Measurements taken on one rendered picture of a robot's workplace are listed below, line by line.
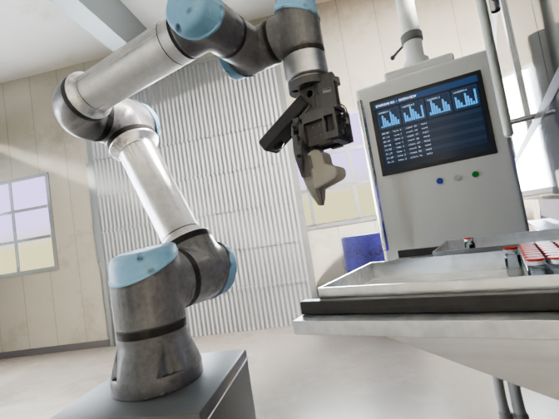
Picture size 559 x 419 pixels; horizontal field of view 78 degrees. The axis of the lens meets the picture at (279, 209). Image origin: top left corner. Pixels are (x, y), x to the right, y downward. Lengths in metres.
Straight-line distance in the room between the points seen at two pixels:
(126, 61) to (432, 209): 1.14
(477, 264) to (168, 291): 0.56
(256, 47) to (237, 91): 3.62
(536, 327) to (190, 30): 0.56
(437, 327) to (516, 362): 0.13
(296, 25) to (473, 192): 1.00
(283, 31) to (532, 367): 0.60
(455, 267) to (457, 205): 0.71
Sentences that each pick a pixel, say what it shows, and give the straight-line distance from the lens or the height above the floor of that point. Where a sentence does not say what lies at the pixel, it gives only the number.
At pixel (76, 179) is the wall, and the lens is 5.07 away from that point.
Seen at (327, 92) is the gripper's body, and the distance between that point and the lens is 0.60.
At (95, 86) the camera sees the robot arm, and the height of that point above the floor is 1.32.
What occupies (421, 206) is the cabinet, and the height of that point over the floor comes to 1.03.
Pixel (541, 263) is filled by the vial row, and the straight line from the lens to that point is 0.53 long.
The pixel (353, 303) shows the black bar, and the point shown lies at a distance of 0.51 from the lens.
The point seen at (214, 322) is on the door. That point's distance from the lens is 4.22.
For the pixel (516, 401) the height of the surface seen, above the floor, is 0.26.
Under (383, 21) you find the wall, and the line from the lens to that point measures 4.54.
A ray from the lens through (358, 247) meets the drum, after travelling 3.22.
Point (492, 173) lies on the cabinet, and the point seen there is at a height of 1.10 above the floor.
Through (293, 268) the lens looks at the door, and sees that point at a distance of 3.90.
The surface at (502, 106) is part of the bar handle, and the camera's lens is 1.22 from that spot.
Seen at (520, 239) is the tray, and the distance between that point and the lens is 1.09.
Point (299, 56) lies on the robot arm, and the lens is 0.62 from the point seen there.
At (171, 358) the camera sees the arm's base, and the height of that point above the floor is 0.84.
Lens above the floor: 1.01
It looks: 4 degrees up
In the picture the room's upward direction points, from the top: 9 degrees counter-clockwise
